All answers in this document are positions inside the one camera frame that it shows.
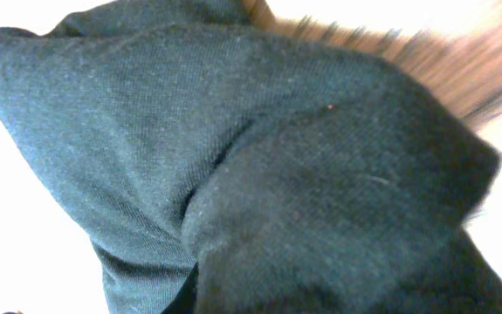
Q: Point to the black cloth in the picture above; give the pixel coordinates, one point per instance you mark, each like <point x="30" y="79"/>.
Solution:
<point x="221" y="169"/>

